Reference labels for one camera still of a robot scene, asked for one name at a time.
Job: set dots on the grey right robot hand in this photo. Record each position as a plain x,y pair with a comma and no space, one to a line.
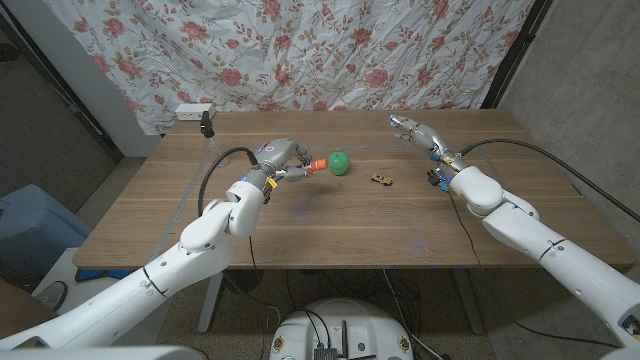
425,136

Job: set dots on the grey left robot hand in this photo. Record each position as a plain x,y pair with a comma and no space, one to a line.
277,155

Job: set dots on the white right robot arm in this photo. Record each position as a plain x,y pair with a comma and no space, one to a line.
550,240

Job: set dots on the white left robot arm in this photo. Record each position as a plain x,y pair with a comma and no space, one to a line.
150,285

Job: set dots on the yellow toy car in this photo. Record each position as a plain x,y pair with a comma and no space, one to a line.
381,179

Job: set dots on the green stress ball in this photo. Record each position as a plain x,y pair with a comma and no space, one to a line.
340,164

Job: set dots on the clear spray bottle black nozzle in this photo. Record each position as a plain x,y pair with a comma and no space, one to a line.
206,127

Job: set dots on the white power strip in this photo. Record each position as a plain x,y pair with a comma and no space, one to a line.
190,112

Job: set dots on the floral backdrop cloth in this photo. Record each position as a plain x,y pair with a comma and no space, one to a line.
300,50

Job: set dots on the black backdrop stand pole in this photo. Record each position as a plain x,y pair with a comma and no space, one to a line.
517,47

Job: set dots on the black round mesh disc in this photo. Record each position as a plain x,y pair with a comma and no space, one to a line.
242,281

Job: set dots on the metal table leg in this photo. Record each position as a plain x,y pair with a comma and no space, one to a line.
210,305
470,305

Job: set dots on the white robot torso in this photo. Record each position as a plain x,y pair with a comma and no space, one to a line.
300,325

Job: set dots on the blue flat floor object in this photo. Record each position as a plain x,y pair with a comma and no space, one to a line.
90,275

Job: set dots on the white floor panel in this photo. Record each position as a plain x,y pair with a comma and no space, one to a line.
62,265

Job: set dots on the blue storage bin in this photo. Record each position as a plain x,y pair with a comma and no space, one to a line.
35,225

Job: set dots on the grey sneaker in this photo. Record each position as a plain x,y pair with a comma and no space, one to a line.
52,295

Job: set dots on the white robot chest edge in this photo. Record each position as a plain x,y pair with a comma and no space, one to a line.
100,354

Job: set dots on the person's bare leg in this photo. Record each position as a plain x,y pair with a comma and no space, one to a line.
20,310

